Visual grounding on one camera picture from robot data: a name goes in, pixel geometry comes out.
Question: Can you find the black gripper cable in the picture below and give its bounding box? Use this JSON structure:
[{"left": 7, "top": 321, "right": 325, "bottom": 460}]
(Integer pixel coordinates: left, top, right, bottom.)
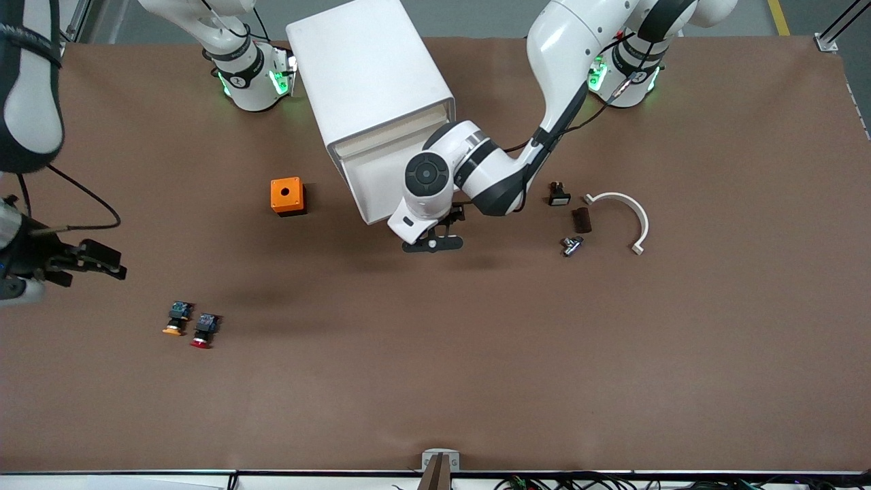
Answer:
[
  {"left": 19, "top": 163, "right": 122, "bottom": 235},
  {"left": 505, "top": 68, "right": 646, "bottom": 154}
]

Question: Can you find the black cable bundle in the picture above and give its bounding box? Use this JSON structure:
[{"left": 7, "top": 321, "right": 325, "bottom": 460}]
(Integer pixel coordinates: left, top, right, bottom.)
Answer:
[{"left": 391, "top": 473, "right": 871, "bottom": 490}]

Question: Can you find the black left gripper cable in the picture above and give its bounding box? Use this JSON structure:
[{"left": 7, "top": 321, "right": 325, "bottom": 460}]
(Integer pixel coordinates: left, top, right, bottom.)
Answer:
[{"left": 505, "top": 68, "right": 646, "bottom": 154}]

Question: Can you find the brown camera post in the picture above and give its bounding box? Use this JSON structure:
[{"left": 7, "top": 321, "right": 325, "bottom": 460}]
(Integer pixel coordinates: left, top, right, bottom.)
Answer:
[{"left": 416, "top": 455, "right": 453, "bottom": 490}]

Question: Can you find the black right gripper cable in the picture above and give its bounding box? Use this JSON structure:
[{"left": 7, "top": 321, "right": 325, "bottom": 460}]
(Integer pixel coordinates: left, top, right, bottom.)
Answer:
[{"left": 19, "top": 163, "right": 122, "bottom": 235}]

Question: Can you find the orange button enclosure box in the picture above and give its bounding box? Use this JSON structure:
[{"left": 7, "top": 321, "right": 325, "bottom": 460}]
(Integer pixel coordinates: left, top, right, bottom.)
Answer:
[{"left": 270, "top": 177, "right": 307, "bottom": 217}]

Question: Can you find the white plastic drawer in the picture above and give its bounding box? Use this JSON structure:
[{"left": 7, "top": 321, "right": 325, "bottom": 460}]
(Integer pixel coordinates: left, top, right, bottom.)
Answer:
[
  {"left": 329, "top": 102, "right": 453, "bottom": 161},
  {"left": 340, "top": 133, "right": 443, "bottom": 227}
]

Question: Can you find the yellow mushroom push button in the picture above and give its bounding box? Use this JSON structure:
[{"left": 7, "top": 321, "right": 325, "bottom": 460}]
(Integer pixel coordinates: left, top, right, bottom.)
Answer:
[{"left": 162, "top": 301, "right": 195, "bottom": 336}]

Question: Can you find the white curved plastic bracket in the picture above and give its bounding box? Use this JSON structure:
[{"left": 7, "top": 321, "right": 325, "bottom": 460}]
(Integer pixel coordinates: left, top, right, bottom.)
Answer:
[{"left": 583, "top": 192, "right": 650, "bottom": 256}]

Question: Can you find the white drawer cabinet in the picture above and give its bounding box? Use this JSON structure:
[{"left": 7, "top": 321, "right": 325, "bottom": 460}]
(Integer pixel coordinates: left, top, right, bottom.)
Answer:
[{"left": 286, "top": 0, "right": 457, "bottom": 205}]

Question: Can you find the aluminium frame profile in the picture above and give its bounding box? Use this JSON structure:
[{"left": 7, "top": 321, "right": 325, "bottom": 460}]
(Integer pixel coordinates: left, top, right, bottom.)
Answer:
[
  {"left": 815, "top": 0, "right": 871, "bottom": 54},
  {"left": 60, "top": 0, "right": 93, "bottom": 47}
]

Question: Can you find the grey metal mounting bracket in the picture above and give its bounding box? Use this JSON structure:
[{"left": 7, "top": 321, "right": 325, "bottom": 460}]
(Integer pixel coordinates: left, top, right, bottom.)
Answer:
[{"left": 422, "top": 449, "right": 461, "bottom": 472}]

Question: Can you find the red mushroom push button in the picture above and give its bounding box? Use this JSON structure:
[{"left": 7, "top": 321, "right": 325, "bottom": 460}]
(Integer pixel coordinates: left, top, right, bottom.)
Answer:
[{"left": 189, "top": 313, "right": 220, "bottom": 350}]

